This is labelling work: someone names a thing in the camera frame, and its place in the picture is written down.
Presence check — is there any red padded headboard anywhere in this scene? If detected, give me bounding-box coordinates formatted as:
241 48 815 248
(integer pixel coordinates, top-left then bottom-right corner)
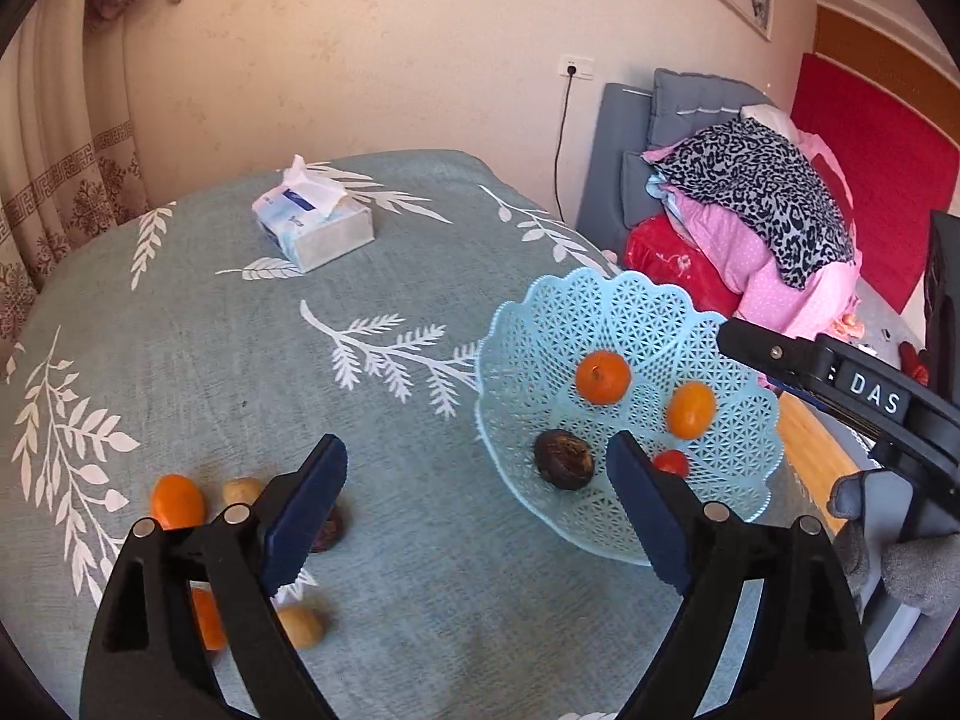
790 52 960 316

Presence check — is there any red floral blanket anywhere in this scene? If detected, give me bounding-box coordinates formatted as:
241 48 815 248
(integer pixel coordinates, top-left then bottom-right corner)
622 214 745 317

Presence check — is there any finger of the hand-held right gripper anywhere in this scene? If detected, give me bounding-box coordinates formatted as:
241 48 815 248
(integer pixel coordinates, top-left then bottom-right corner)
718 319 830 402

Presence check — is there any light blue plastic basket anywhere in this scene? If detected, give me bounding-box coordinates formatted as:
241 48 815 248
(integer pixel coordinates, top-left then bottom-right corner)
474 268 785 567

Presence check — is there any dark brown round fruit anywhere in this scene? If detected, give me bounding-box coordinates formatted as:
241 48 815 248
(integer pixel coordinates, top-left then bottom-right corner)
533 429 596 492
307 504 347 554

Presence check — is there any beige patterned curtain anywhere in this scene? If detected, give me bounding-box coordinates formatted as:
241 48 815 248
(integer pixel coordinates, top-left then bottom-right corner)
0 0 175 391

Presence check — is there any person's right hand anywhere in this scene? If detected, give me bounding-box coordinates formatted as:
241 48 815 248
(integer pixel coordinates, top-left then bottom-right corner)
827 465 960 616

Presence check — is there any white pillow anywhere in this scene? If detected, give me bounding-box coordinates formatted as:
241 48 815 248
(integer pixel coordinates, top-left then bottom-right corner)
739 103 800 140

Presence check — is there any pink dotted blanket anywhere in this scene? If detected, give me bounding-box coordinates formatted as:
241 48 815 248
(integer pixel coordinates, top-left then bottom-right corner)
641 116 865 340

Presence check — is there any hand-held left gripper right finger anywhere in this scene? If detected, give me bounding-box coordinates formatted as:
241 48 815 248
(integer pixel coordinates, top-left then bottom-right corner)
606 429 875 720

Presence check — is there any grey quilted cushion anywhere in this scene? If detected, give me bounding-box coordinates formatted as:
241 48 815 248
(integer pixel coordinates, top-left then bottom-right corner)
651 67 775 152

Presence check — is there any black power cable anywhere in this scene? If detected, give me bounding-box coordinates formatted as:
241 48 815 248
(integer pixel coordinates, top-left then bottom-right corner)
553 75 575 223

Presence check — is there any small tan round fruit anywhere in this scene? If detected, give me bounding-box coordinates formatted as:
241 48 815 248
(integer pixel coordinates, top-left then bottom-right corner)
276 606 326 650
221 477 267 515

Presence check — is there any white tissue pack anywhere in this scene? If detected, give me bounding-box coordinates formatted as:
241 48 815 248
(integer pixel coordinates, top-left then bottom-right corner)
251 154 376 275

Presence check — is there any leopard print blanket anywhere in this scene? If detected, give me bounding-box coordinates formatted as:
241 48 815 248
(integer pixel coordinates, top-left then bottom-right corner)
658 120 856 290

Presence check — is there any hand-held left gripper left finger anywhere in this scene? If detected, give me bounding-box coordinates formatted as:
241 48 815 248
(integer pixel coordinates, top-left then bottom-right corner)
81 433 350 720

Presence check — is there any teal leaf-print tablecloth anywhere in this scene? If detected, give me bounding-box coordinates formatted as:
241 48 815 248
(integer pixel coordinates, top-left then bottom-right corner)
0 148 878 720

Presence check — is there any orange tangerine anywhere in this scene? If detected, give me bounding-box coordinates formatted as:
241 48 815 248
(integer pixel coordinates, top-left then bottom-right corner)
151 473 207 530
575 350 632 406
666 381 717 440
191 586 227 652

